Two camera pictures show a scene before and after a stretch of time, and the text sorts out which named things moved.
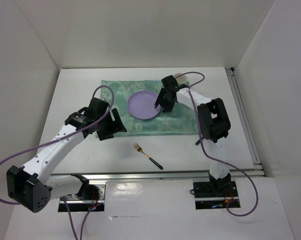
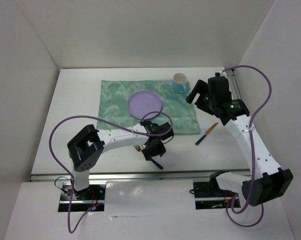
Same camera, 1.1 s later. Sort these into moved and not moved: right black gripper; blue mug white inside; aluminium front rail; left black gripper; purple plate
Moved: right black gripper; left black gripper
Not moved: blue mug white inside; aluminium front rail; purple plate
